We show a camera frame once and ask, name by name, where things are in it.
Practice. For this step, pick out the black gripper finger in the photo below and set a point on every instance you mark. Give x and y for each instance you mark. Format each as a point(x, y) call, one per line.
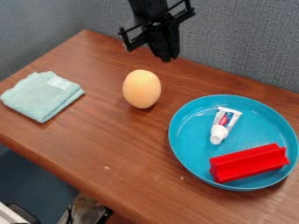
point(157, 44)
point(172, 39)

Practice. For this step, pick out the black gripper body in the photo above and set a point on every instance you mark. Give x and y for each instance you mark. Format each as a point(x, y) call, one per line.
point(152, 13)

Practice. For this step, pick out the white toothpaste tube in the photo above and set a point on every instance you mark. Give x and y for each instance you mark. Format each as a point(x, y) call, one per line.
point(224, 121)

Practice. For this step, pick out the blue round plate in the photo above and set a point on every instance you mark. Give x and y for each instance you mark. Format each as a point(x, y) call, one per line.
point(260, 126)

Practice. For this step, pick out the light green folded cloth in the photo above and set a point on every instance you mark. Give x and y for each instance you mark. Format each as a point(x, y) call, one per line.
point(41, 95)

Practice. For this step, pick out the orange egg-shaped object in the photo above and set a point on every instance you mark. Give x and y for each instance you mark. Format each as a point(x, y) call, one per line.
point(141, 88)

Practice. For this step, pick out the red plastic block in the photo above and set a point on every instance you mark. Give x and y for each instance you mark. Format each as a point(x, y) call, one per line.
point(248, 162)

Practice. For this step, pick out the grey bag under table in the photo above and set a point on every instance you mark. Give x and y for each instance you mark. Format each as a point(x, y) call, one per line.
point(85, 211)

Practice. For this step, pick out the white object bottom left corner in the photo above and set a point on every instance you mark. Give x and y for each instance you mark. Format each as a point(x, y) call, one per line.
point(9, 217)

